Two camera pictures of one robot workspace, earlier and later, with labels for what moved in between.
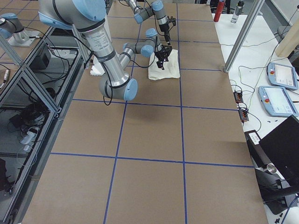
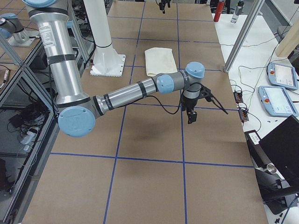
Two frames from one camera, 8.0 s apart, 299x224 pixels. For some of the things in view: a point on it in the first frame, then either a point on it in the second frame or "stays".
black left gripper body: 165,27 -> 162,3
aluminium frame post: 245,36 stays
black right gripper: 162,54 -> 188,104
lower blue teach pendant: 275,100 stays
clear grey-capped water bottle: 237,11 stays
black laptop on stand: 275,158 stays
